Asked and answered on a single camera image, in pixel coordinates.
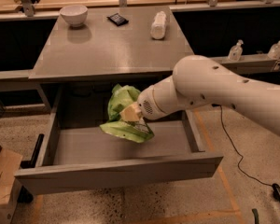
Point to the foam padded gripper finger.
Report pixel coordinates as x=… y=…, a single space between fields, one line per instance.
x=131 y=112

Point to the green rice chip bag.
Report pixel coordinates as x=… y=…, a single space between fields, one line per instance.
x=137 y=131

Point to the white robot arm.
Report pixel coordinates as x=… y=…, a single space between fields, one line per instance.
x=197 y=81

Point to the grey drawer cabinet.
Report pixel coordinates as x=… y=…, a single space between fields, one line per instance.
x=101 y=50

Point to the grey open top drawer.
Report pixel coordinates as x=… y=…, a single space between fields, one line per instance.
x=76 y=155

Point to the white plastic bottle lying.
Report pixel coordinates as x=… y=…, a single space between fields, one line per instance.
x=158 y=26

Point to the small black packet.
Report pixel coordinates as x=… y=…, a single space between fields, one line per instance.
x=117 y=19

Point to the white ceramic bowl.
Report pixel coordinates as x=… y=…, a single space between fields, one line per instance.
x=74 y=15

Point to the clear pump bottle left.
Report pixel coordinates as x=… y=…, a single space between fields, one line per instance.
x=236 y=51

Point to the clear pump bottle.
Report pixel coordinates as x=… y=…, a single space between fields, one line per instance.
x=236 y=51
x=274 y=52

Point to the black cart leg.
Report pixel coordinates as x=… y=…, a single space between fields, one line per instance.
x=25 y=196

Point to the brown cardboard box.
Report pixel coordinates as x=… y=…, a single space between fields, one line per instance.
x=9 y=187

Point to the clear pump bottle right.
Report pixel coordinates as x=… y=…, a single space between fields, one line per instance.
x=274 y=52

